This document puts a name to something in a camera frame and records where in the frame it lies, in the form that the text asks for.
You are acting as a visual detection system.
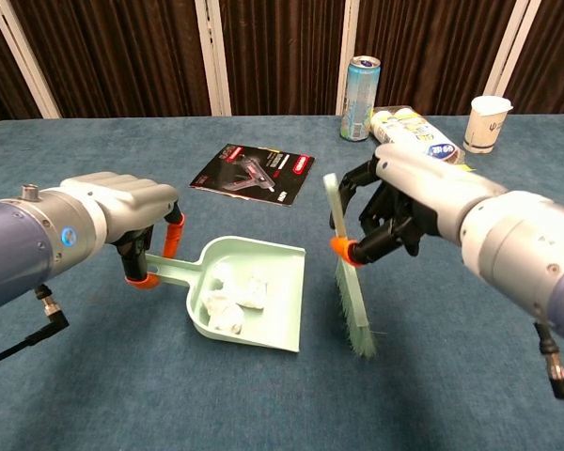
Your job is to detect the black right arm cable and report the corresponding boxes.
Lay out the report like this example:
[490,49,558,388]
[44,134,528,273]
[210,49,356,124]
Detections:
[533,321,564,403]

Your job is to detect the mint green hand broom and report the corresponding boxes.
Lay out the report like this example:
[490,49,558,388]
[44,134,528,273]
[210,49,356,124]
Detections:
[322,172,386,361]

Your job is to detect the mint green plastic dustpan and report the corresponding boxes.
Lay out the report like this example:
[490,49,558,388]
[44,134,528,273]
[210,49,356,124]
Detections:
[145,235,307,354]

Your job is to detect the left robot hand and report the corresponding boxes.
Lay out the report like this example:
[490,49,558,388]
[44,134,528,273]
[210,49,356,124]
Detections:
[60,172,187,291]

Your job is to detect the white rolls in plastic pack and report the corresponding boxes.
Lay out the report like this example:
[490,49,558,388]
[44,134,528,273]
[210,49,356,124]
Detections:
[368,104,474,170]

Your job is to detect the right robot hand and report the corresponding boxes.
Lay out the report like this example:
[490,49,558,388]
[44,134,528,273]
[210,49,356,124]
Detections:
[328,143,509,269]

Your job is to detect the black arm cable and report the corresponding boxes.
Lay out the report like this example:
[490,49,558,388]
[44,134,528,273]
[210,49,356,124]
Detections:
[0,284,71,370]
[533,321,564,403]

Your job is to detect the white partition frame post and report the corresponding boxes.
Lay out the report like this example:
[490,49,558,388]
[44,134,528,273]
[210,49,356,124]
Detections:
[0,0,62,119]
[482,0,535,114]
[334,0,361,117]
[195,0,232,117]

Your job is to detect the black product package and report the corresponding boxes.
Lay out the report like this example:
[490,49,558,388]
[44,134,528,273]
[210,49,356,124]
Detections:
[189,143,317,207]

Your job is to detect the dark brown curtain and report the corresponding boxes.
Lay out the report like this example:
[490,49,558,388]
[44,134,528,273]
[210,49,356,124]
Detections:
[0,0,564,128]

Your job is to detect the tall light blue drink can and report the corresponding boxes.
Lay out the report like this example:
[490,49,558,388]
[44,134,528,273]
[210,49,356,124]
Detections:
[339,54,382,142]

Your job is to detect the white paper cup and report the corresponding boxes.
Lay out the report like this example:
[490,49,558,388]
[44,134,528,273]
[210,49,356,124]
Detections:
[462,95,515,155]

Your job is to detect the white paper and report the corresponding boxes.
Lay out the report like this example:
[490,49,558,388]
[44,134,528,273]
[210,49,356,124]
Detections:
[201,262,269,335]

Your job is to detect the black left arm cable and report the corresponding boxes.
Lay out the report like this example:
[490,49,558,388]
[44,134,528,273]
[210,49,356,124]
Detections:
[0,284,71,370]

